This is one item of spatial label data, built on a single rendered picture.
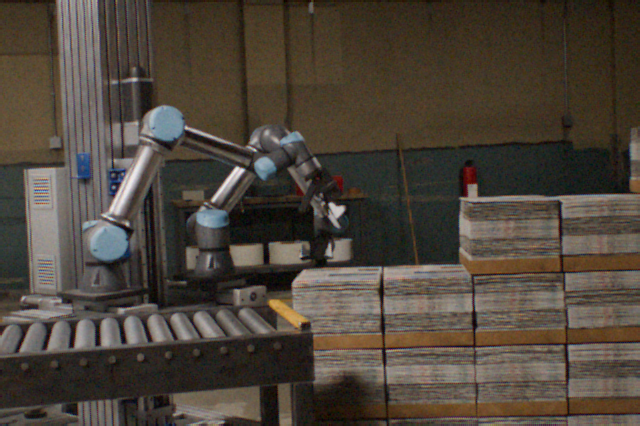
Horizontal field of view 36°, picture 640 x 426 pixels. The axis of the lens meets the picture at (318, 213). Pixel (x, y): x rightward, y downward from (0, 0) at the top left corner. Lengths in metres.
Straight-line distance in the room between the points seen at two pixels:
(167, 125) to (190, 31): 6.67
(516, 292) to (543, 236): 0.20
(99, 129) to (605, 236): 1.74
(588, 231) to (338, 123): 6.92
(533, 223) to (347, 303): 0.65
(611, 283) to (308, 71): 7.00
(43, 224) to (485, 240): 1.63
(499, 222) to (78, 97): 1.54
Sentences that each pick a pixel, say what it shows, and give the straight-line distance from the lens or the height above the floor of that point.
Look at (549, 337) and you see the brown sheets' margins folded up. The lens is 3.22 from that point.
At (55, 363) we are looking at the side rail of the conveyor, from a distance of 2.34.
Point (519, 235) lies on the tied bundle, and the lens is 3.17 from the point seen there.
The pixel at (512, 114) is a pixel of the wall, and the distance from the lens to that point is 10.58.
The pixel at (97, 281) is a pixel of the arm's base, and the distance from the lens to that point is 3.27.
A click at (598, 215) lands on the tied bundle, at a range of 3.20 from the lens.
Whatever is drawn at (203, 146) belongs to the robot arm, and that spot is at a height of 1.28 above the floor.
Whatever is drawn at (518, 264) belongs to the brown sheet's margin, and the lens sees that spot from 3.17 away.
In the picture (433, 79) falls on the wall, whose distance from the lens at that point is 10.28.
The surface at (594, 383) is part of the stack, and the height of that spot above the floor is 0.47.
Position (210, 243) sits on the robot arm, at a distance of 3.57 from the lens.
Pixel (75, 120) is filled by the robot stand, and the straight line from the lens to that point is 3.63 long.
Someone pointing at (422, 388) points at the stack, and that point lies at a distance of 3.23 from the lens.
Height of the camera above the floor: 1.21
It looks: 3 degrees down
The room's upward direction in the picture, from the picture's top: 2 degrees counter-clockwise
